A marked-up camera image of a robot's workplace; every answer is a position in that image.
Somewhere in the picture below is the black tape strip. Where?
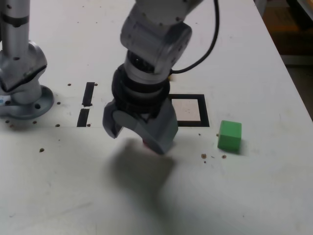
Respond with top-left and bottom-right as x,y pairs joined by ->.
76,82 -> 95,128

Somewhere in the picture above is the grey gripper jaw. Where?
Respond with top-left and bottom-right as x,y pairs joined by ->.
102,99 -> 138,139
121,101 -> 179,155

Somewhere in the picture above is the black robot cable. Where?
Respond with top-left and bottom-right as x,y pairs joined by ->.
170,0 -> 220,74

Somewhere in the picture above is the brown cardboard box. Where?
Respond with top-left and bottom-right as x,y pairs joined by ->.
263,0 -> 313,56

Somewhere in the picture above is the black tape square outline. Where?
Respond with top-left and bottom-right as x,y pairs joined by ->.
168,94 -> 210,128

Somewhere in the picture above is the green cube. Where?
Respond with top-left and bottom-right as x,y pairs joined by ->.
217,120 -> 243,153

